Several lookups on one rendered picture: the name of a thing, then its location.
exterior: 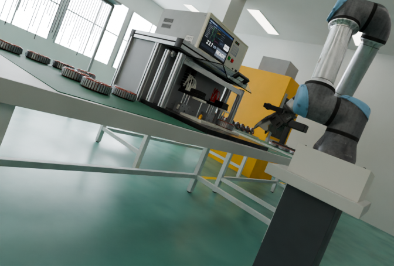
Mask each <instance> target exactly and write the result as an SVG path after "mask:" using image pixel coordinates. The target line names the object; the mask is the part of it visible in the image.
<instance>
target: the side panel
mask: <svg viewBox="0 0 394 266"><path fill-rule="evenodd" d="M159 46H160V43H157V42H150V41H147V40H142V39H137V38H134V37H132V36H129V38H128V40H127V43H126V46H125V48H124V51H123V53H122V55H121V59H120V61H119V63H118V66H117V69H116V72H115V73H114V76H113V79H112V81H111V84H110V86H111V87H112V88H113V86H117V87H121V88H123V89H125V90H128V91H131V92H133V93H135V94H136V95H137V99H136V100H137V101H139V102H141V99H142V98H140V95H141V92H142V89H143V87H144V84H145V82H146V79H147V77H148V74H149V72H150V70H151V66H152V64H153V62H154V59H155V57H156V54H157V51H158V49H159Z"/></svg>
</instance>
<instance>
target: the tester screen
mask: <svg viewBox="0 0 394 266"><path fill-rule="evenodd" d="M207 39H208V40H209V41H211V42H212V43H213V46H212V47H210V46H209V45H207V44H206V41H207ZM220 40H221V41H222V42H223V43H224V44H226V45H227V46H228V47H229V48H230V45H231V44H232V41H233V38H231V37H230V36H229V35H228V34H227V33H226V32H225V31H224V30H223V29H221V28H220V27H219V26H218V25H217V24H216V23H214V21H212V20H211V19H210V21H209V24H208V27H207V28H206V31H205V34H204V36H203V39H202V41H201V43H204V44H205V45H207V46H208V47H209V48H211V49H212V50H213V51H214V53H211V52H210V51H209V50H207V49H205V48H204V47H203V46H201V44H200V47H201V48H203V49H204V50H206V51H207V52H208V53H210V54H211V55H212V56H214V54H215V52H216V49H217V47H218V48H219V49H220V50H222V51H223V52H225V53H226V54H227V53H228V52H227V51H225V50H224V49H222V48H221V47H220V46H219V45H218V44H219V42H220ZM214 57H216V56H214ZM216 58H217V57H216ZM217 59H218V58H217ZM218 60H220V59H218ZM220 61H221V60H220ZM221 62H222V63H224V62H223V61H221Z"/></svg>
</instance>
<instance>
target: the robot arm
mask: <svg viewBox="0 0 394 266"><path fill-rule="evenodd" d="M326 21H327V22H328V23H329V24H328V28H329V30H330V32H329V34H328V37H327V39H326V42H325V45H324V47H323V49H322V52H321V54H320V57H319V59H318V62H317V65H316V67H315V69H314V72H313V75H312V76H311V79H309V80H307V81H306V82H305V83H304V84H300V86H299V88H298V90H297V93H296V95H295V96H294V97H293V98H291V99H290V100H289V101H287V102H286V104H285V105H284V107H285V109H283V108H280V107H276V106H274V105H271V104H270V103H264V105H263V107H264V108H265V109H267V110H273V111H275V112H274V113H272V114H270V115H268V116H266V117H265V118H263V119H262V120H261V121H259V122H258V123H257V124H256V125H255V126H254V128H253V129H256V128H257V127H260V128H262V129H263V130H265V134H266V133H268V132H269V131H270V132H271V133H272V134H274V135H275V134H276V130H278V131H282V130H284V129H285V128H286V127H288V125H289V122H290V121H291V120H293V119H296V118H297V117H296V116H295V114H298V115H300V116H302V117H303V118H307V119H309V120H312V121H315V122H317V123H320V124H322V125H325V126H327V129H326V130H325V132H324V135H323V136H322V137H321V138H320V139H319V140H318V141H317V142H316V143H315V144H314V146H313V149H316V150H318V151H321V152H323V153H326V154H329V155H331V156H334V157H336V158H339V159H342V160H344V161H347V162H350V163H353V164H355V163H356V148H357V144H358V142H359V139H360V137H361V135H362V133H363V130H364V128H365V125H366V123H367V122H368V120H369V115H370V113H371V109H370V108H369V106H368V105H367V104H366V103H364V102H363V101H361V100H359V99H357V98H355V97H353V95H354V93H355V91H356V90H357V88H358V86H359V84H360V82H361V81H362V79H363V77H364V75H365V74H366V72H367V70H368V69H369V66H370V65H371V63H372V61H373V60H374V58H375V56H376V54H377V52H378V51H379V49H380V48H381V47H382V46H384V45H385V44H386V42H387V41H388V39H389V35H390V31H391V26H392V23H391V17H390V14H389V11H388V10H387V9H386V8H385V7H384V6H383V5H381V4H378V3H374V2H371V1H367V0H337V3H336V4H335V6H334V7H333V9H332V11H331V12H330V14H329V15H328V17H327V19H326ZM358 32H362V35H361V37H360V40H361V42H360V44H359V46H358V48H357V50H356V52H355V54H354V55H353V57H352V59H351V61H350V63H349V65H348V67H347V69H346V71H345V73H344V74H343V76H342V78H341V80H340V82H339V84H338V85H337V87H336V89H335V87H334V86H333V85H334V82H335V79H336V77H337V74H338V72H339V69H340V67H341V64H342V61H343V59H344V56H345V54H346V51H347V48H348V46H349V43H350V41H351V38H352V36H353V35H356V34H357V33H358ZM275 129H276V130H275Z"/></svg>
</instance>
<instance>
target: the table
mask: <svg viewBox="0 0 394 266"><path fill-rule="evenodd" d="M223 119H224V121H226V120H227V117H226V118H225V117H224V116H223ZM223 119H222V120H223ZM232 124H233V125H234V126H235V128H234V129H233V130H235V131H238V132H241V133H243V134H246V135H250V136H251V137H255V138H258V137H256V136H254V135H253V134H254V129H253V128H249V126H244V124H240V123H239V122H235V121H234V120H233V122H232ZM239 129H241V130H239ZM244 130H245V131H246V132H244ZM104 132H106V133H107V134H109V135H110V136H111V137H113V138H114V139H116V140H117V141H118V142H120V143H122V144H123V145H124V146H126V147H127V148H129V149H130V150H132V151H133V152H135V153H136V154H137V155H136V157H135V160H134V163H133V165H132V168H139V166H140V163H141V161H142V158H143V156H144V154H145V151H146V148H147V146H148V143H149V141H150V140H154V141H159V142H165V143H168V144H174V145H179V146H185V147H188V148H194V149H199V150H203V148H202V147H198V146H193V145H188V144H183V143H180V142H175V141H169V140H166V139H161V138H156V137H152V136H150V135H142V134H137V133H133V132H128V131H123V130H120V129H115V128H110V127H107V126H105V125H100V129H99V131H98V133H97V136H96V138H95V140H96V142H101V139H102V137H103V134H104ZM114 132H116V133H119V134H125V135H131V136H134V137H139V138H143V140H142V143H141V145H140V148H139V149H137V148H136V147H134V146H133V145H131V144H130V143H128V142H127V141H125V140H124V139H122V138H121V137H119V136H118V135H116V134H115V133H114ZM248 133H250V134H248ZM258 139H259V138H258ZM209 153H211V154H212V155H214V156H217V157H218V158H220V159H222V160H225V158H224V157H222V156H220V155H218V154H216V153H214V152H212V151H209ZM247 159H248V157H246V156H244V157H243V160H242V162H241V165H240V166H239V165H237V164H235V163H233V162H232V161H230V164H231V165H233V166H235V167H237V168H239V170H238V172H237V174H236V177H240V175H241V173H242V171H243V168H244V166H245V164H246V161H247Z"/></svg>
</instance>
